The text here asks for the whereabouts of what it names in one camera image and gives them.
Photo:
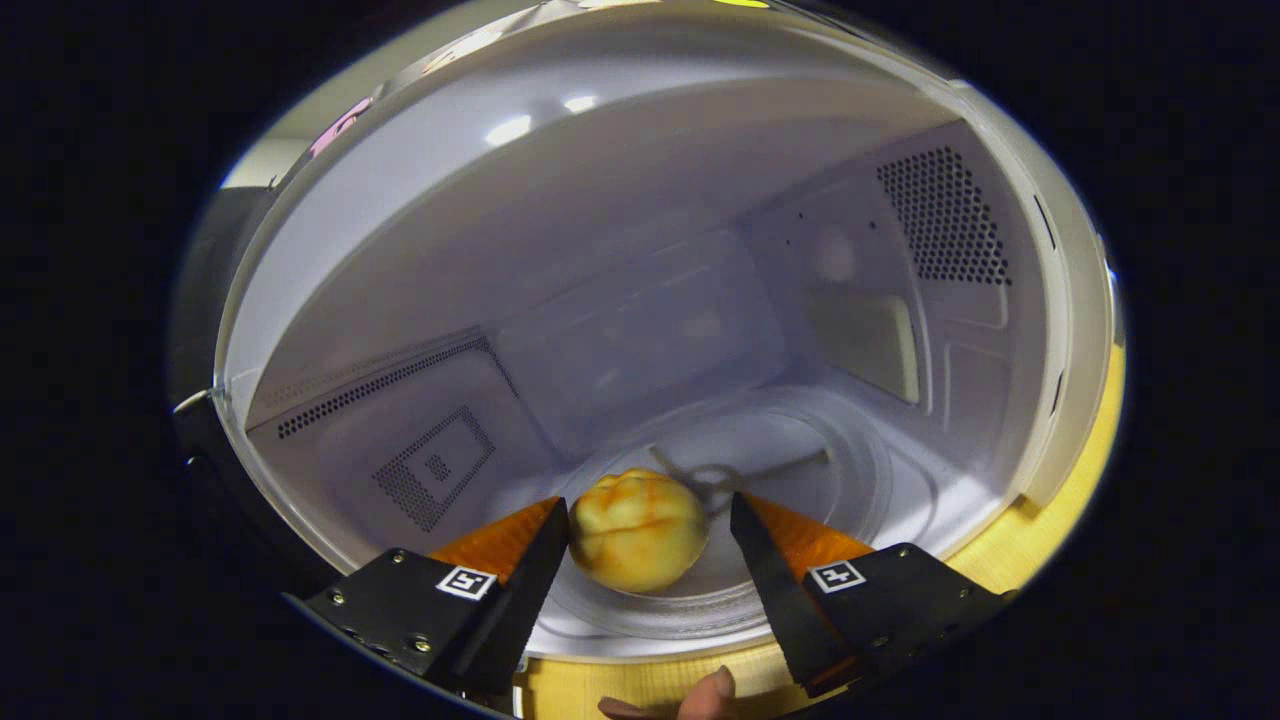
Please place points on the white microwave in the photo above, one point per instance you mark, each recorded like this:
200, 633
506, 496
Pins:
640, 300

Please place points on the glass microwave turntable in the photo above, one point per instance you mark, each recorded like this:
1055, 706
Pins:
790, 440

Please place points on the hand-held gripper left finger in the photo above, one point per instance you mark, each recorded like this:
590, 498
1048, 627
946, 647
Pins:
530, 600

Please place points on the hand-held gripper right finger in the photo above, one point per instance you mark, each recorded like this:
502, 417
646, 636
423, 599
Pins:
775, 600

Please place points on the golden bread bun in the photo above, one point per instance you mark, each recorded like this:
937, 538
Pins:
638, 535

